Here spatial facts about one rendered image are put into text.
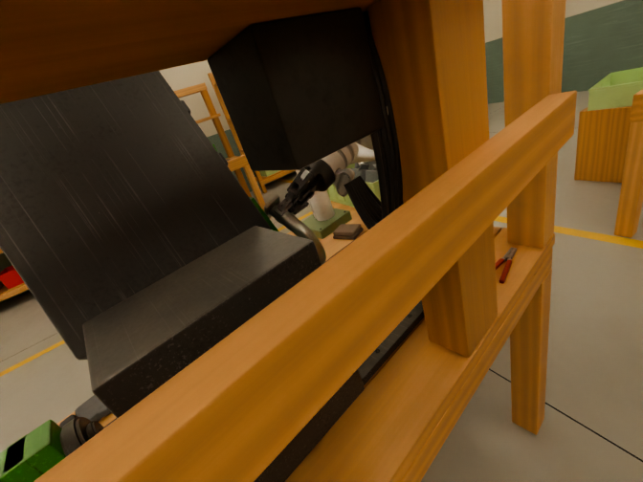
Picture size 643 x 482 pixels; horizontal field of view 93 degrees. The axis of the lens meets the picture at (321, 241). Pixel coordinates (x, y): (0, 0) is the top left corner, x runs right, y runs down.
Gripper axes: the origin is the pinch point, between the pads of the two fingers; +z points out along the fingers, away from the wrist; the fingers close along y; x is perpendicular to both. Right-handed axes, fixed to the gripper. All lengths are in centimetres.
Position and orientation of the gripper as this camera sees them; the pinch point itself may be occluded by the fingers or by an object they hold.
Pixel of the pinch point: (282, 210)
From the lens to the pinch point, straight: 66.7
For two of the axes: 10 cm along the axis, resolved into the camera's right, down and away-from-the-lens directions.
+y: 1.1, -3.9, -9.2
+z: -6.1, 7.0, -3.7
